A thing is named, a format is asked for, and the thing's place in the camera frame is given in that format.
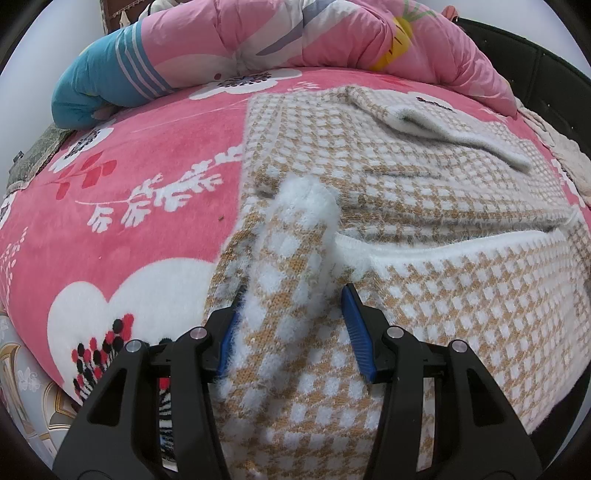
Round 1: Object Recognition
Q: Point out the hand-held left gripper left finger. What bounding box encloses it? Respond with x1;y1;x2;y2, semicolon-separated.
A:
53;286;245;480

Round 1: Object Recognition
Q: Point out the cream knitted cloth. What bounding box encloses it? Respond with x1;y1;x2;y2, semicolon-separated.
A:
515;99;591;208

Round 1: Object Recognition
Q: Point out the green patterned cloth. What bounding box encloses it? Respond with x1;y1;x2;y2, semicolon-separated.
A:
7;127;70;192

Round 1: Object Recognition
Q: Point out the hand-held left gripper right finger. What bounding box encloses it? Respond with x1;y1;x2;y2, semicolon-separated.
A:
341;284;541;480

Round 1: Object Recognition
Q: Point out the grey patterned bed sheet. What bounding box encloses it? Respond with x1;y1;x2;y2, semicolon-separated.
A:
0;314;84;462

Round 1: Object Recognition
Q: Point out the black padded headboard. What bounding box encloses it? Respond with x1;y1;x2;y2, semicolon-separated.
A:
455;18;591;153

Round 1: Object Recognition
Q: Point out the pink floral blanket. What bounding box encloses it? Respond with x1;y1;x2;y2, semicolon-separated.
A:
0;65;589;462

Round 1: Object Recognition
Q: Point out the beige houndstooth coat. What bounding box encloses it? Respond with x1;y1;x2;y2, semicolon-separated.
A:
203;85;583;480

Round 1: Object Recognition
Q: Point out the brown wall hanging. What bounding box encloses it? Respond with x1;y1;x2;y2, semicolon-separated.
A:
104;0;153;33

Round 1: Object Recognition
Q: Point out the pink and blue quilt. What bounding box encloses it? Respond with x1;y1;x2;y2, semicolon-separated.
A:
51;0;518;132

